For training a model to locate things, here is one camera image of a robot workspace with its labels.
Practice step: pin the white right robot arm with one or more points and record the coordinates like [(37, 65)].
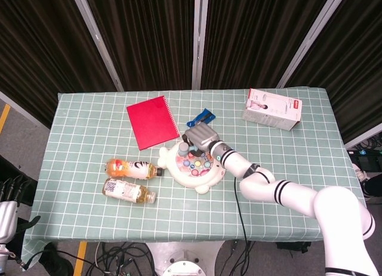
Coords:
[(298, 195)]

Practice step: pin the aluminium screen base rail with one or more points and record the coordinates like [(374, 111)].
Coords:
[(364, 138), (24, 108)]

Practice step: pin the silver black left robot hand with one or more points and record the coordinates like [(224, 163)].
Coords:
[(7, 219)]

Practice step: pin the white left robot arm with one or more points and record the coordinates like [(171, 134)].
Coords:
[(3, 258)]

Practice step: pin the green checked tablecloth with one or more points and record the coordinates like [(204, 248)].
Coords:
[(179, 219)]

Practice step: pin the dark brown curtain panel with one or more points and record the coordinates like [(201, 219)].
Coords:
[(256, 37), (358, 64), (38, 49), (149, 37)]

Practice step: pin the white cap tea bottle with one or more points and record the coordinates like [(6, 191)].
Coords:
[(125, 190)]

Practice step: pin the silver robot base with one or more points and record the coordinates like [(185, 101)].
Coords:
[(185, 258)]

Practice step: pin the black cap tea bottle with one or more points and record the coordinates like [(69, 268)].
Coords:
[(131, 168)]

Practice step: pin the white fish toy game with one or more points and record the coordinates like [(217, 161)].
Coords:
[(194, 177)]

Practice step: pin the red spiral notebook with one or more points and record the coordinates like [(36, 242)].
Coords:
[(152, 122)]

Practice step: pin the aluminium screen post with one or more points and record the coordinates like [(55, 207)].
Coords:
[(313, 37), (199, 37), (98, 43)]

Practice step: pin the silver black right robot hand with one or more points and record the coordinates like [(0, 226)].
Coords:
[(203, 135)]

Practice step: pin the white cardboard product box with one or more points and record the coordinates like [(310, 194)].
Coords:
[(274, 111)]

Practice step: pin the black power adapter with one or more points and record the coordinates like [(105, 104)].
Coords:
[(292, 246)]

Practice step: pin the black power strip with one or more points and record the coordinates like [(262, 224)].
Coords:
[(365, 159)]

